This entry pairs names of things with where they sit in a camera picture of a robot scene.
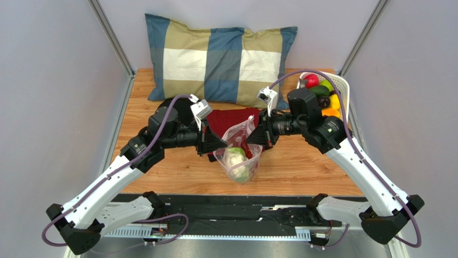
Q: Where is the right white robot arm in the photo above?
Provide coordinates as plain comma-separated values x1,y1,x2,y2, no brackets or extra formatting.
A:
246,88,424,245

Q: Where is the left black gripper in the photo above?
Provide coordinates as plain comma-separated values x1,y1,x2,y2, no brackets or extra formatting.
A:
161,116,227,157

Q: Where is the dark red folded cloth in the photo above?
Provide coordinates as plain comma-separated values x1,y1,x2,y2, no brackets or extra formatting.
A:
206,107,266,151

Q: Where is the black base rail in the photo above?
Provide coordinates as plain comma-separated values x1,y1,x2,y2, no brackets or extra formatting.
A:
114,193,362,238

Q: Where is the white plastic basket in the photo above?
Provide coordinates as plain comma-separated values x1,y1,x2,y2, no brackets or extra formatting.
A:
296,71,350,122

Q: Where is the black cap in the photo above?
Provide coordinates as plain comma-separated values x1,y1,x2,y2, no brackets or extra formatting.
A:
173,98,194,128

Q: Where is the red toy apple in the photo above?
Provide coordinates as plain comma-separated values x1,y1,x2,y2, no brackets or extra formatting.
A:
303,74,320,89

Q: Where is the dark purple toy plum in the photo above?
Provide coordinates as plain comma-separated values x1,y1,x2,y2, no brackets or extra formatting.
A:
317,95,331,109

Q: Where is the red toy lobster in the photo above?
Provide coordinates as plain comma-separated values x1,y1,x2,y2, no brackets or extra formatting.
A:
233,131,253,159

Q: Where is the toy cauliflower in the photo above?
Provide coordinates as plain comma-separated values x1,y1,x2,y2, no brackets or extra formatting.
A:
223,147,250,183

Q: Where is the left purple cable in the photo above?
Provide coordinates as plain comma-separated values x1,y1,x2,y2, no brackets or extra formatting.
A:
41,94,196,247

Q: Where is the green toy avocado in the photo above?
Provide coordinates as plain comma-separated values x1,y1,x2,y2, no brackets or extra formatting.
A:
309,84,331,97

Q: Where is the orange yellow toy mango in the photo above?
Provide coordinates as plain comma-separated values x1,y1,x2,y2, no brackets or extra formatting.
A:
321,108,340,118

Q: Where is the blue beige checked pillow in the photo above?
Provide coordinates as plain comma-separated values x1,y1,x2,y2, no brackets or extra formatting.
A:
145,14,297,108

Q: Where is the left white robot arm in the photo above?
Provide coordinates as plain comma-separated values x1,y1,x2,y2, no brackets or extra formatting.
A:
46,102,227,255

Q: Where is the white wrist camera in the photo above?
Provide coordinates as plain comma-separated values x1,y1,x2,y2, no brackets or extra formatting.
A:
257,87,278,117
189,94,213,131

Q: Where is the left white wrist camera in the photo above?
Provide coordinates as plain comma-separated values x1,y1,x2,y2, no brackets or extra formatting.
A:
189,94,213,131

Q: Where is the clear zip top bag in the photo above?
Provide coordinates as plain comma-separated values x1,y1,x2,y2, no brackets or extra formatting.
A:
212,116,263,184

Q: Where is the light green toy fruit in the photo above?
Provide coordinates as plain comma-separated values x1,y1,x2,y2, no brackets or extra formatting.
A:
320,80,334,92

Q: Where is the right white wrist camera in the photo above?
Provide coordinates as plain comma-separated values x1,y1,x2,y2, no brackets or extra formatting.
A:
257,87,278,117

